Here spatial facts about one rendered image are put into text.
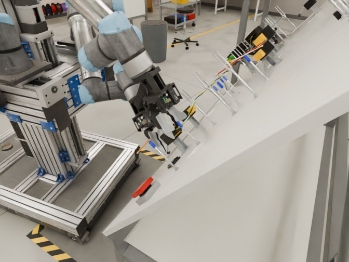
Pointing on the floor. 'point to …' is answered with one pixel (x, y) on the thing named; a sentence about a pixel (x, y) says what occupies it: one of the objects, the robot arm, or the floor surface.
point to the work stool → (184, 25)
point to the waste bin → (155, 39)
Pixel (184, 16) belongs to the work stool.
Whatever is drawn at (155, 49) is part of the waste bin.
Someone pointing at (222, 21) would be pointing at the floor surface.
